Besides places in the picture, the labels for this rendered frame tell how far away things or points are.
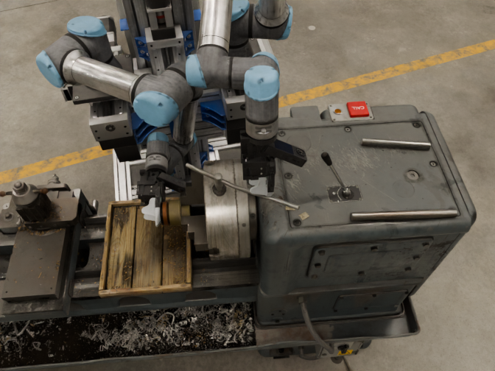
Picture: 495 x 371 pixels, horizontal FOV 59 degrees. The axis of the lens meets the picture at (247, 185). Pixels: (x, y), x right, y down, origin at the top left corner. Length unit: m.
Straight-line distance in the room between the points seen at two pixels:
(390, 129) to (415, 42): 2.60
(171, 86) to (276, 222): 0.48
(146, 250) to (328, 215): 0.68
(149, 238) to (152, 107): 0.53
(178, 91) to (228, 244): 0.46
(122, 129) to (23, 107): 1.96
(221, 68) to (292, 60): 2.57
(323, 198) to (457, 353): 1.51
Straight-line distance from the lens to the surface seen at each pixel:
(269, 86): 0.95
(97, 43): 1.62
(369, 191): 1.28
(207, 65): 1.06
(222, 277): 1.54
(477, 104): 3.63
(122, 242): 1.63
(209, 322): 1.77
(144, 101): 1.27
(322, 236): 1.19
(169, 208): 1.38
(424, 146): 1.41
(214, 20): 1.12
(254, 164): 1.06
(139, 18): 1.79
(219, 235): 1.27
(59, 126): 3.35
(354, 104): 1.47
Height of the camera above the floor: 2.28
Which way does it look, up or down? 55 degrees down
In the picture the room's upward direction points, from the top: straight up
